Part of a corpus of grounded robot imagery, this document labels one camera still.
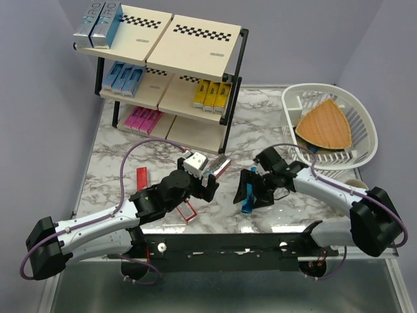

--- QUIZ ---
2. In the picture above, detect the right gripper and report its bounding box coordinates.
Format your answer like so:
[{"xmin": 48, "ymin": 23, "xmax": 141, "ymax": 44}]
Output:
[{"xmin": 233, "ymin": 168, "xmax": 278, "ymax": 209}]

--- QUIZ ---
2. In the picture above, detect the blue metallic toothpaste box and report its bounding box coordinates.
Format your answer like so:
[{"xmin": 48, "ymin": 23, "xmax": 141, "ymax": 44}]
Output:
[{"xmin": 241, "ymin": 183, "xmax": 255, "ymax": 214}]

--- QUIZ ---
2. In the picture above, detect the red R&O toothpaste box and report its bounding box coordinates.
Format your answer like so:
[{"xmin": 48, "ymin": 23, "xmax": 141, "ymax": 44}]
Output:
[{"xmin": 136, "ymin": 167, "xmax": 151, "ymax": 191}]

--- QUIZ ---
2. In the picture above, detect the pink toothpaste box back side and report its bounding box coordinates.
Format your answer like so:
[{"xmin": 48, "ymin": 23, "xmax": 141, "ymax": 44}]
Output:
[{"xmin": 139, "ymin": 110, "xmax": 163, "ymax": 135}]

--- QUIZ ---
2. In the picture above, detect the pink toothpaste box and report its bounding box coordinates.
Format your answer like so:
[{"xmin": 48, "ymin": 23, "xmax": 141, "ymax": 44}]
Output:
[
  {"xmin": 139, "ymin": 110, "xmax": 163, "ymax": 135},
  {"xmin": 123, "ymin": 106, "xmax": 148, "ymax": 132},
  {"xmin": 131, "ymin": 108, "xmax": 155, "ymax": 135}
]

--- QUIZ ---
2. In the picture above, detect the yellow toothpaste box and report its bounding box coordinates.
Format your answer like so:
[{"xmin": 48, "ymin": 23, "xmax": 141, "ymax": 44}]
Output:
[
  {"xmin": 213, "ymin": 83, "xmax": 231, "ymax": 113},
  {"xmin": 203, "ymin": 82, "xmax": 221, "ymax": 113},
  {"xmin": 193, "ymin": 80, "xmax": 210, "ymax": 109}
]

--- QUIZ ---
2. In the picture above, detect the light blue toothpaste box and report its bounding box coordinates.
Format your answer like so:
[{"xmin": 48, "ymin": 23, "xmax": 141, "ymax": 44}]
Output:
[
  {"xmin": 111, "ymin": 63, "xmax": 134, "ymax": 95},
  {"xmin": 122, "ymin": 65, "xmax": 146, "ymax": 98},
  {"xmin": 102, "ymin": 61, "xmax": 124, "ymax": 91}
]

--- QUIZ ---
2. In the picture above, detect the silver blue R&O box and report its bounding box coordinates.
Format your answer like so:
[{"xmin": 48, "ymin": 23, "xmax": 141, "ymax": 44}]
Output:
[{"xmin": 91, "ymin": 1, "xmax": 123, "ymax": 49}]

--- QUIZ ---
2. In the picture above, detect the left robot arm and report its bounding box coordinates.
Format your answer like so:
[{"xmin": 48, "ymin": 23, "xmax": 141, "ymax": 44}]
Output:
[{"xmin": 20, "ymin": 155, "xmax": 219, "ymax": 280}]

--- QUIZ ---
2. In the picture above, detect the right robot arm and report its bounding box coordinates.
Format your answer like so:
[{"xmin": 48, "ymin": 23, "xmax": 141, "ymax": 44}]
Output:
[{"xmin": 233, "ymin": 145, "xmax": 408, "ymax": 257}]

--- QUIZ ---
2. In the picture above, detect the beige three-tier shelf rack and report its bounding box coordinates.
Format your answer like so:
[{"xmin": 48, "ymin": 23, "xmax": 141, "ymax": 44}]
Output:
[{"xmin": 81, "ymin": 5, "xmax": 249, "ymax": 154}]

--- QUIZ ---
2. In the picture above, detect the silver red R&O box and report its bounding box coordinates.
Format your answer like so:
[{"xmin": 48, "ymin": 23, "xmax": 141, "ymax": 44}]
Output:
[{"xmin": 202, "ymin": 154, "xmax": 231, "ymax": 187}]

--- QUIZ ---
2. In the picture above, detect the red toothpaste box barcode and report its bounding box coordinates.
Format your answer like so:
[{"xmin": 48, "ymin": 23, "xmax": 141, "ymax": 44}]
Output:
[{"xmin": 177, "ymin": 201, "xmax": 197, "ymax": 223}]

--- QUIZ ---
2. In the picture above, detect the blue ceramic dish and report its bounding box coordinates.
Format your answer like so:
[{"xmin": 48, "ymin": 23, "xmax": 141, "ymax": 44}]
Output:
[{"xmin": 307, "ymin": 145, "xmax": 320, "ymax": 154}]

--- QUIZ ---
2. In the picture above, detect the white plastic dish basket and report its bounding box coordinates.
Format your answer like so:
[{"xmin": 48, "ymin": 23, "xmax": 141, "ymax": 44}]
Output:
[{"xmin": 281, "ymin": 83, "xmax": 378, "ymax": 176}]

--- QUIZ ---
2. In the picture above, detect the woven wicker fan tray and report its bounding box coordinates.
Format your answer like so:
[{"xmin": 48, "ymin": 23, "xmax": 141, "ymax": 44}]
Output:
[{"xmin": 295, "ymin": 98, "xmax": 352, "ymax": 150}]

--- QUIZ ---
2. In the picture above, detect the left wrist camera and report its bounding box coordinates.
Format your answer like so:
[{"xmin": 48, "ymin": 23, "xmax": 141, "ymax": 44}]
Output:
[{"xmin": 183, "ymin": 152, "xmax": 209, "ymax": 179}]

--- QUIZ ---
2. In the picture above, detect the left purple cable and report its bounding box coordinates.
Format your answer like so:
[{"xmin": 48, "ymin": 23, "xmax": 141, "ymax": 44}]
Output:
[{"xmin": 19, "ymin": 138, "xmax": 193, "ymax": 286}]

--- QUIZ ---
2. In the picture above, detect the purple cable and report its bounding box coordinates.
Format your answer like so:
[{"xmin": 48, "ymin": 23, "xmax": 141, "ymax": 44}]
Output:
[
  {"xmin": 19, "ymin": 138, "xmax": 193, "ymax": 286},
  {"xmin": 268, "ymin": 143, "xmax": 410, "ymax": 281}
]

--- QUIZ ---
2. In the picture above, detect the black mounting rail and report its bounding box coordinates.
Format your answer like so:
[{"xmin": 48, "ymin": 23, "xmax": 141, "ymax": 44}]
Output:
[{"xmin": 125, "ymin": 233, "xmax": 338, "ymax": 273}]

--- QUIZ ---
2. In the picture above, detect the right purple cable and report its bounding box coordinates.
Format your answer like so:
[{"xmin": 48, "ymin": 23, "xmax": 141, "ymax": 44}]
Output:
[{"xmin": 268, "ymin": 143, "xmax": 410, "ymax": 281}]

